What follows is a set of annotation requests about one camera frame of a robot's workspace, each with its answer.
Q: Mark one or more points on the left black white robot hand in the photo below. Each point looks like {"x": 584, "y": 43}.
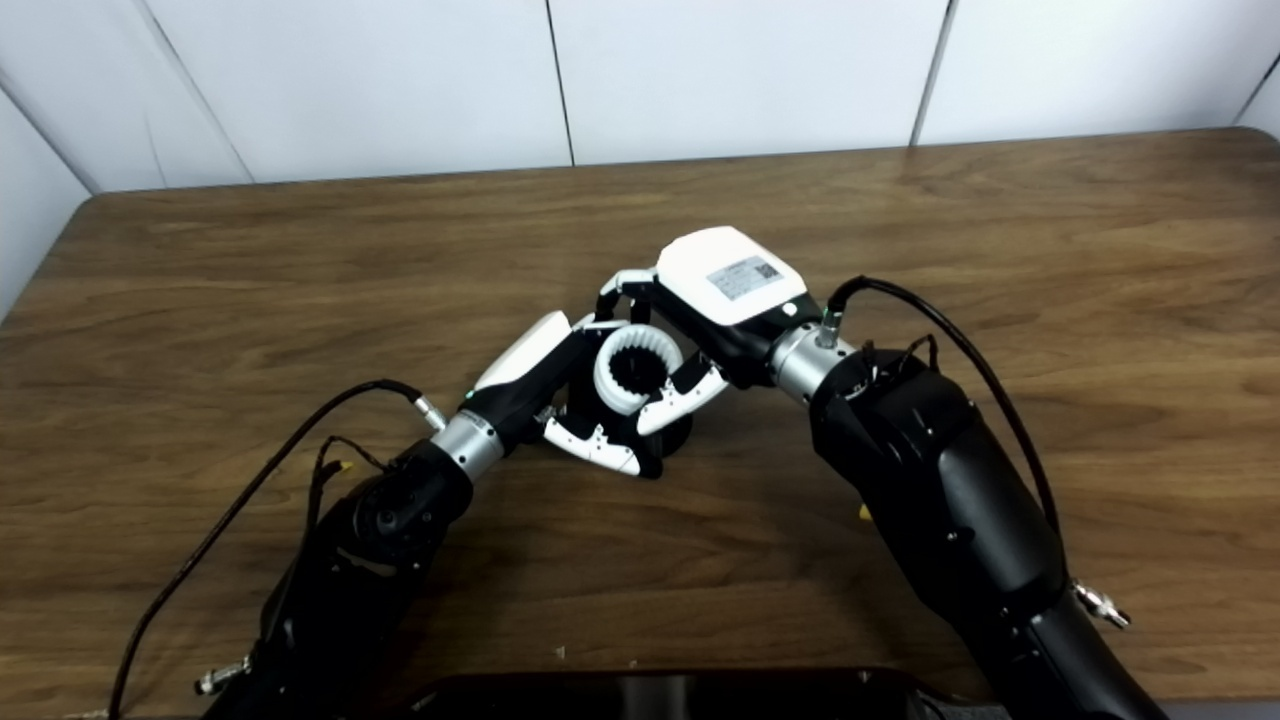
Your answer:
{"x": 520, "y": 380}

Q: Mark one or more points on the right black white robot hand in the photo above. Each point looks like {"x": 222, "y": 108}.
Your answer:
{"x": 730, "y": 290}

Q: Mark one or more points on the round black plastic part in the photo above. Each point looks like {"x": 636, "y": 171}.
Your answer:
{"x": 638, "y": 372}

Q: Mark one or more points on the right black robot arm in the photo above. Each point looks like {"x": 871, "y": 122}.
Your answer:
{"x": 940, "y": 480}

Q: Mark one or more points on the black robot torso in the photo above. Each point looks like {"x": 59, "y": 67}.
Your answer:
{"x": 680, "y": 700}

